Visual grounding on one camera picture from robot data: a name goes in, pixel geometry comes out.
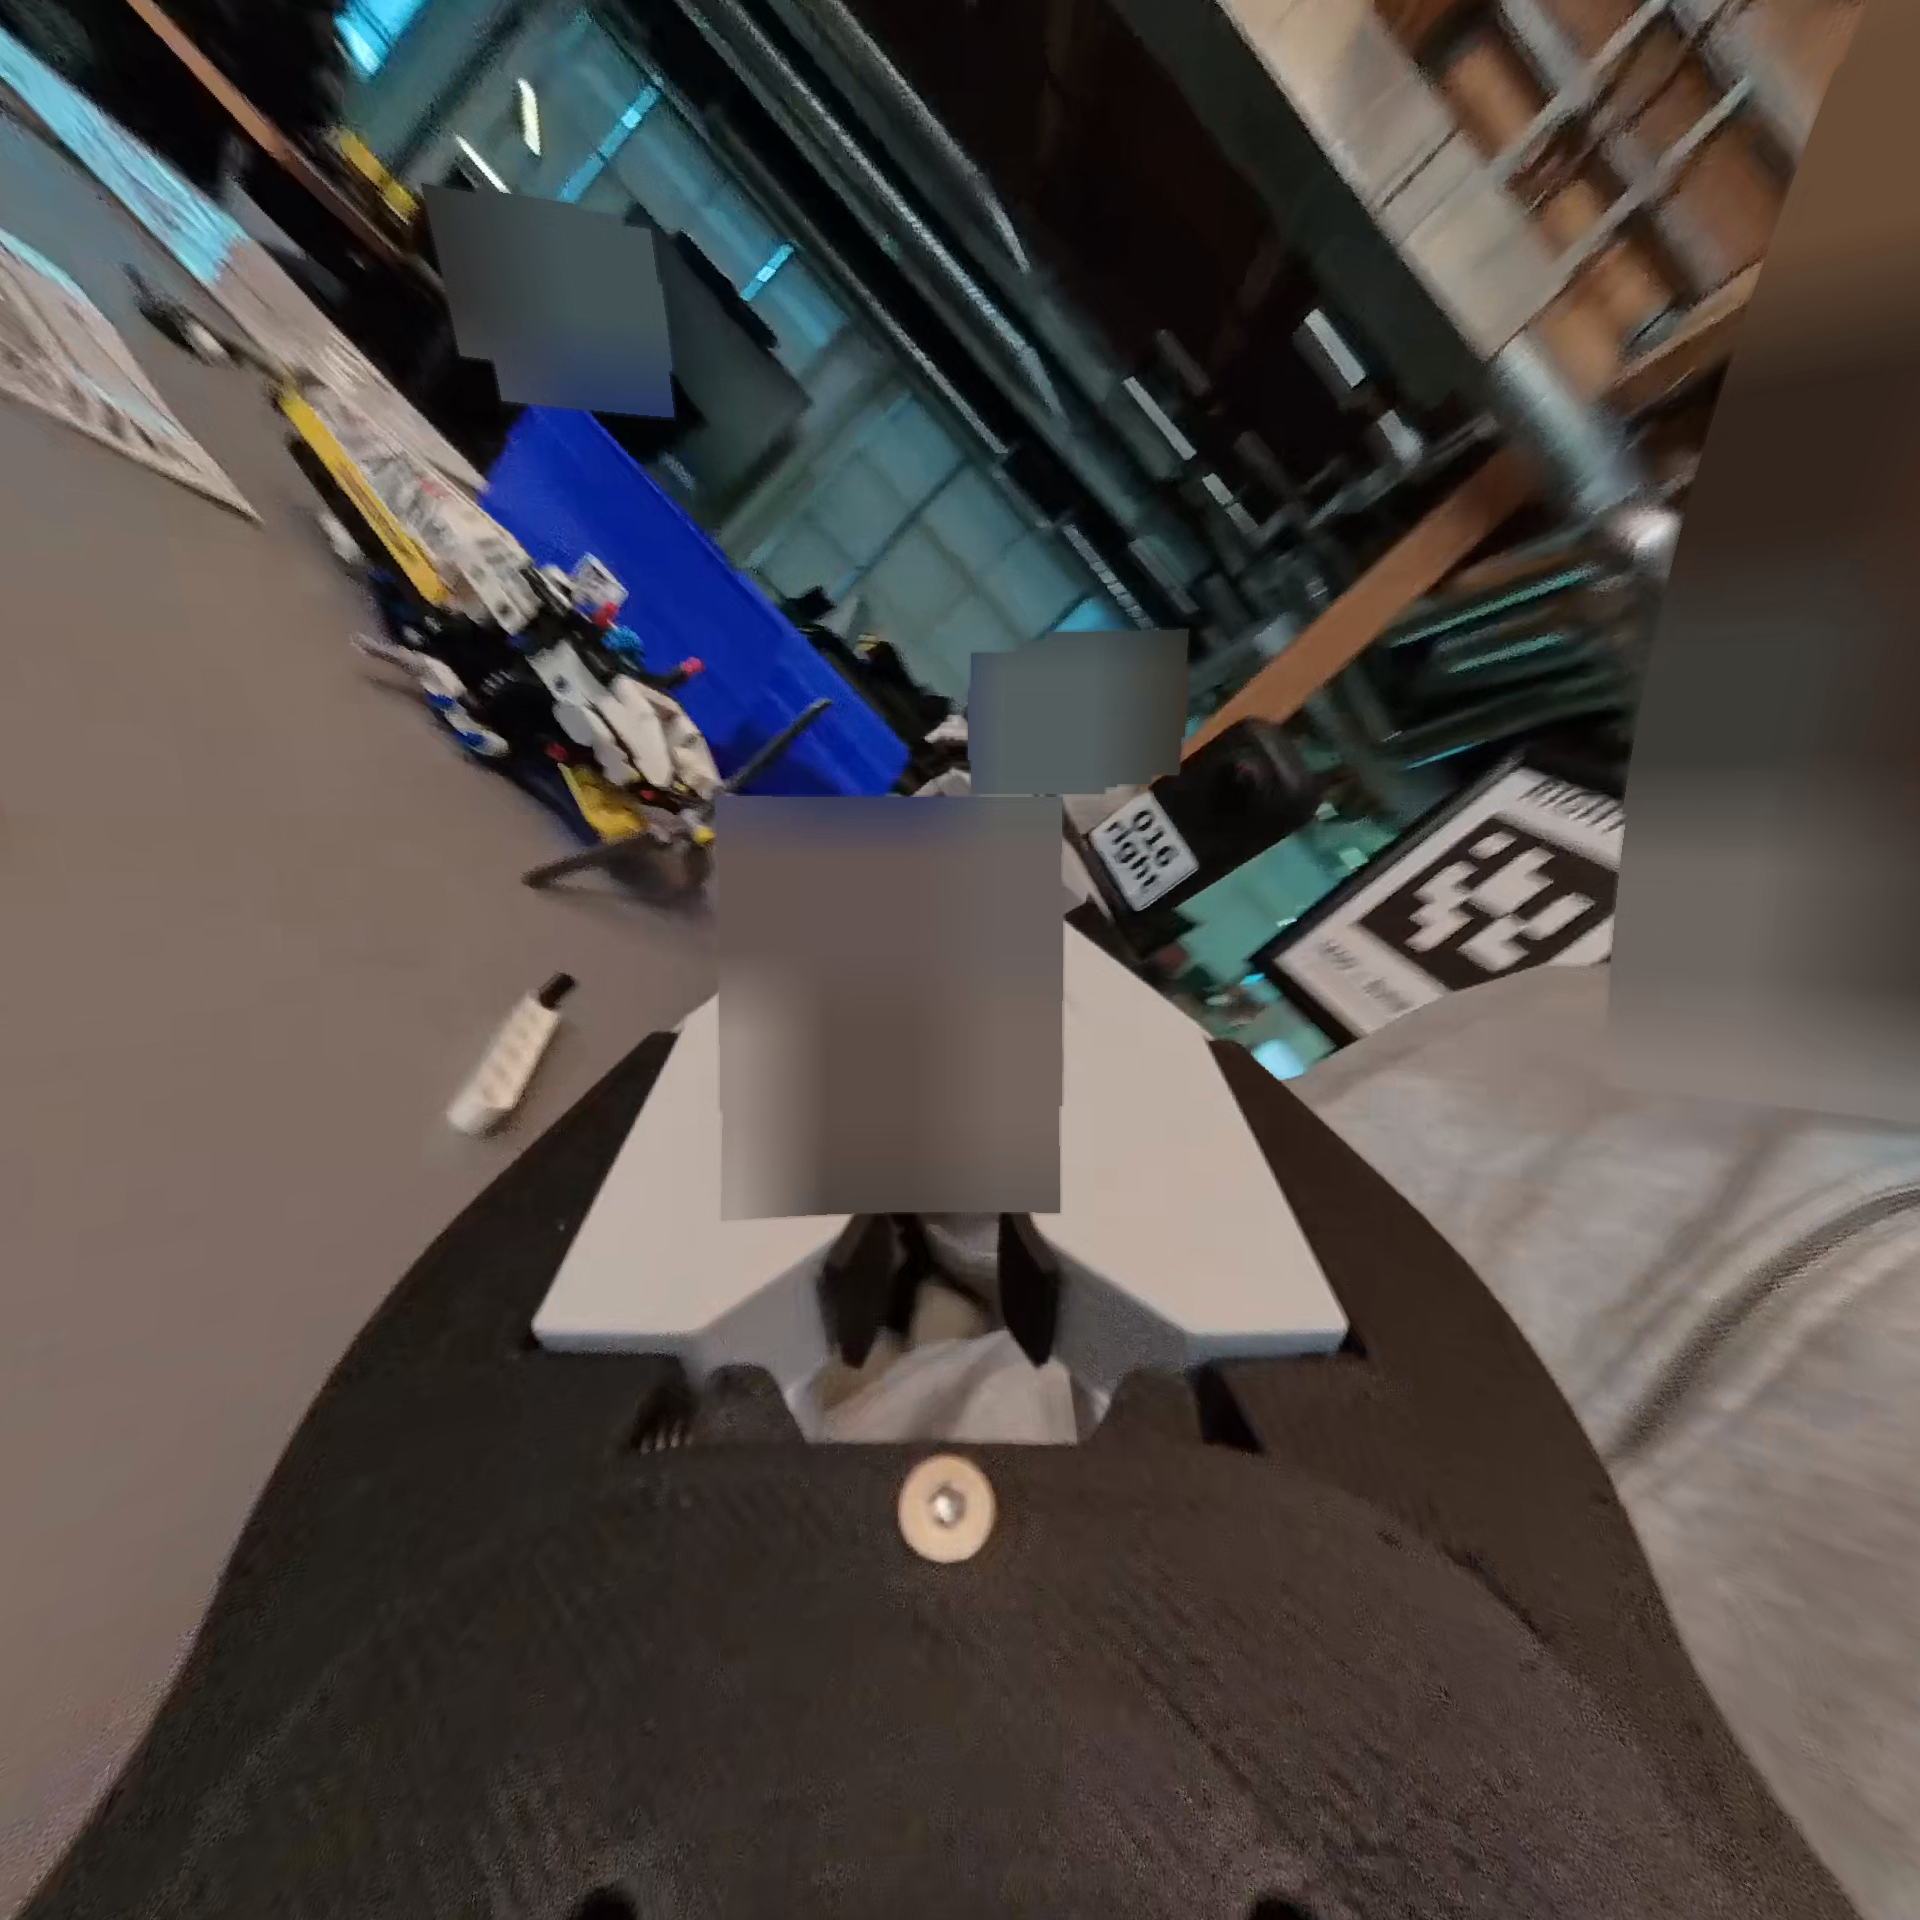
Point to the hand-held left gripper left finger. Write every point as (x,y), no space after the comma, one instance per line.
(626,1194)

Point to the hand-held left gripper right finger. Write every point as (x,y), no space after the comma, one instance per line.
(1180,1180)

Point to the white lego beam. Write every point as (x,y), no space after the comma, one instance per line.
(498,1060)

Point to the lego helicopter model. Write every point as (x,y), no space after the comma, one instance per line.
(614,720)

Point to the small dark lego part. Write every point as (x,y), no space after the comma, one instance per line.
(188,325)

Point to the fiducial marker sign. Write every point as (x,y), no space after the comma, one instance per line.
(1504,900)

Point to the grey zip hoodie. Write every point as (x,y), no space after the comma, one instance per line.
(1722,1423)

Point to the large blue plastic bin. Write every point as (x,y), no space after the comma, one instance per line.
(658,555)

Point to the yellow edged printed booklet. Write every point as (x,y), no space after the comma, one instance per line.
(409,482)

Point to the open instruction booklet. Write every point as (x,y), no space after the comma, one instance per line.
(90,373)

